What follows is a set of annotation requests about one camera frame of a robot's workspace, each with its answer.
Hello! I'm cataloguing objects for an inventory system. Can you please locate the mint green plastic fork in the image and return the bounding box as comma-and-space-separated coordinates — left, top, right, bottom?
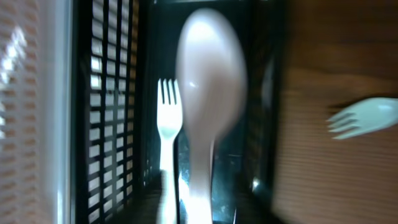
328, 97, 397, 140

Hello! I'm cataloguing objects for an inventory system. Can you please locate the dark green perforated basket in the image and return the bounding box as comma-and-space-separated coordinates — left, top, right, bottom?
71, 1, 287, 223

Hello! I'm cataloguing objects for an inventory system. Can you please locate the clear perforated plastic basket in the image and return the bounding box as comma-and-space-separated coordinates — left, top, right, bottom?
1, 0, 72, 223

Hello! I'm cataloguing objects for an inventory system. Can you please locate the white plastic spoon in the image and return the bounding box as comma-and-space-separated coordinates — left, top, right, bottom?
175, 8, 248, 224

